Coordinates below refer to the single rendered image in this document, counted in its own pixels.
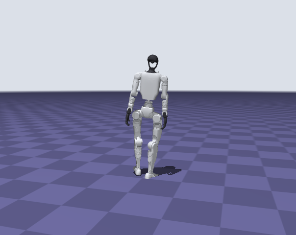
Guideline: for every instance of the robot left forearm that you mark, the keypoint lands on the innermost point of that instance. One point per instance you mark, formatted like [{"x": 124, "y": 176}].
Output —
[{"x": 131, "y": 102}]

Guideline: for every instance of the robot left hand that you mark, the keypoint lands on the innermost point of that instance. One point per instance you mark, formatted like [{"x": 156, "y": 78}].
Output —
[{"x": 127, "y": 116}]

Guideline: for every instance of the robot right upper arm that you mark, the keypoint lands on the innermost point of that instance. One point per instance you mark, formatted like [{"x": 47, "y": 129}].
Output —
[{"x": 164, "y": 79}]

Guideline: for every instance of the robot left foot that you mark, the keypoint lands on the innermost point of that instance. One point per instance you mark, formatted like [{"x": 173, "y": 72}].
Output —
[{"x": 137, "y": 171}]

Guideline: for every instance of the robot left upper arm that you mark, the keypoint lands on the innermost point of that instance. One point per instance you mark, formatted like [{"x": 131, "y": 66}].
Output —
[{"x": 135, "y": 85}]

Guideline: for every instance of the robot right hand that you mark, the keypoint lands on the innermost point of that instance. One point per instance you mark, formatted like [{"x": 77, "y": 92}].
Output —
[{"x": 165, "y": 120}]

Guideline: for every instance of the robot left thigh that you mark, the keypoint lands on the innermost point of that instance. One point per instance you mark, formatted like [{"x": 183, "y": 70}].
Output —
[{"x": 137, "y": 121}]

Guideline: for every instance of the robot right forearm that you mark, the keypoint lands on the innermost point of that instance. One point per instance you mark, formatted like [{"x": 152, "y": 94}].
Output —
[{"x": 165, "y": 105}]

